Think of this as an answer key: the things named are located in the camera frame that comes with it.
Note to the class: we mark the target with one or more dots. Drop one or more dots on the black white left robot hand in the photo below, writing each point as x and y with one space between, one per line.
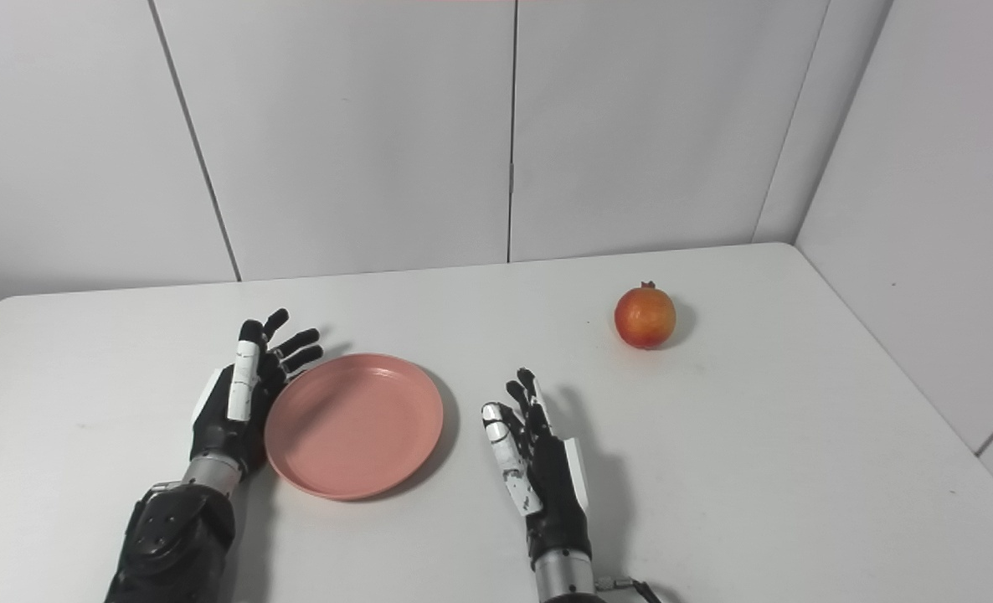
216 431

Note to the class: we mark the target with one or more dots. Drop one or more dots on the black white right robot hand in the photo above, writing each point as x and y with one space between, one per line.
555 494

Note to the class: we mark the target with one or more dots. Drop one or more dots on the pink round plate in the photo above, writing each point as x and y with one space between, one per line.
354 427

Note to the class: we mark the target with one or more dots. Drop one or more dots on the red orange pomegranate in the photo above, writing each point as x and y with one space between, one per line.
645 316

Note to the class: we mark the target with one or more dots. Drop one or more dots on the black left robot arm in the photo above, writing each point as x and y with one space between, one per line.
170 536

